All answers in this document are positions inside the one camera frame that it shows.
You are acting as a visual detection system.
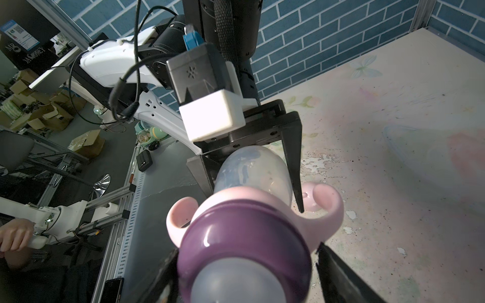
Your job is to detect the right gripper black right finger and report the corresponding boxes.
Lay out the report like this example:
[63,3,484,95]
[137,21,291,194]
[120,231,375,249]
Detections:
[316,242,385,303]

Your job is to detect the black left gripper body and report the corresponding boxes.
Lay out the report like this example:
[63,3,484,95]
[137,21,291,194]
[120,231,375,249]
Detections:
[195,99,301,155]

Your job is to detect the small black device on bench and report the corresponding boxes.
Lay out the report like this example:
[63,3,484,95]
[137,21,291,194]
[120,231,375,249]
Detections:
[136,150,153,172]

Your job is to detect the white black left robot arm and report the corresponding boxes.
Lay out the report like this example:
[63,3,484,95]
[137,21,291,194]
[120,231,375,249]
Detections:
[73,1,304,211]

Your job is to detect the operator hand at teleop arm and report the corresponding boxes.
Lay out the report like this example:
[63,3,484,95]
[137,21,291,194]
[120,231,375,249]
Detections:
[1,218,34,253]

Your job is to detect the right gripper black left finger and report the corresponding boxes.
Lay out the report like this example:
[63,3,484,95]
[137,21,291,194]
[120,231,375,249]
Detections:
[138,249,179,303]

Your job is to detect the black smartphone on bench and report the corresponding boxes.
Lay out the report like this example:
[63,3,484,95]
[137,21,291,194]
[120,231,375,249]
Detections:
[100,278,125,303]

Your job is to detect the cardboard boxes on floor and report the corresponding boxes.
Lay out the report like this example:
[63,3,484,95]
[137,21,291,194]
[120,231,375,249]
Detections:
[1,69,106,159]

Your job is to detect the aluminium corner post left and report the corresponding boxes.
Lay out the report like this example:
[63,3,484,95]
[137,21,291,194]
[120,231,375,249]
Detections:
[27,0,92,49]

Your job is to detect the aluminium corner post right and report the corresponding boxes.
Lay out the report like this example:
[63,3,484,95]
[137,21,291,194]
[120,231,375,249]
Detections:
[410,0,437,32]

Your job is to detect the aluminium corner post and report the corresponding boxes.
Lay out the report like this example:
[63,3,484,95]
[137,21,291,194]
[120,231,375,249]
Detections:
[27,0,92,49]
[410,0,437,32]

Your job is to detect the purple nipple collar ring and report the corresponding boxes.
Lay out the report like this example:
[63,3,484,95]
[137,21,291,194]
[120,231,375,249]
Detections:
[177,199,313,303]

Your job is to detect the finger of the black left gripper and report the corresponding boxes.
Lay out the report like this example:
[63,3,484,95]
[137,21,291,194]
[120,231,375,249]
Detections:
[281,122,304,213]
[186,155,221,197]

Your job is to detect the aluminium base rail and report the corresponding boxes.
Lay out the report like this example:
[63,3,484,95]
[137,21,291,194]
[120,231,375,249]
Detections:
[90,166,147,303]

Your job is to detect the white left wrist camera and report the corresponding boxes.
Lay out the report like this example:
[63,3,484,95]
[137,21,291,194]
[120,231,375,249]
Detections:
[167,25,258,143]

